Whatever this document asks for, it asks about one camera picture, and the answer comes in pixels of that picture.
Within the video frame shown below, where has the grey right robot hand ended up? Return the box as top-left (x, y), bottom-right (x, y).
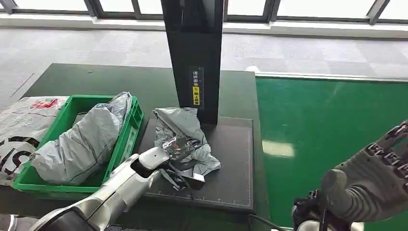
top-left (320, 120), bottom-right (408, 224)

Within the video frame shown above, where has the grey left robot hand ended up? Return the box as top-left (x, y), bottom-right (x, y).
top-left (162, 136), bottom-right (203, 163)

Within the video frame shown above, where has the large grey plastic parcel bag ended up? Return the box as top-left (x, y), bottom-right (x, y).
top-left (30, 92), bottom-right (133, 187)

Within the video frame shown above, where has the green plastic crate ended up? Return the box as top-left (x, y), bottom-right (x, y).
top-left (12, 94), bottom-right (145, 194)

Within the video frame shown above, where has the black and yellow column label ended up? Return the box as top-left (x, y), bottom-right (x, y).
top-left (189, 66), bottom-right (205, 110)

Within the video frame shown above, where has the green conveyor belt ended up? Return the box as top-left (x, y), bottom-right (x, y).
top-left (255, 76), bottom-right (408, 231)

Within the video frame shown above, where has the black scanner column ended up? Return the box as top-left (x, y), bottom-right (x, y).
top-left (160, 0), bottom-right (225, 126)

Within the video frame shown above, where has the white woven sack, red print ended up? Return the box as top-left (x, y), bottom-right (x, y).
top-left (0, 96), bottom-right (69, 188)

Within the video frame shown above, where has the black cable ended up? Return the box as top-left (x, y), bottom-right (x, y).
top-left (248, 214), bottom-right (289, 231)

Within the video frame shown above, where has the dark window frame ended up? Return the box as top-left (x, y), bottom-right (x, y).
top-left (0, 0), bottom-right (408, 26)

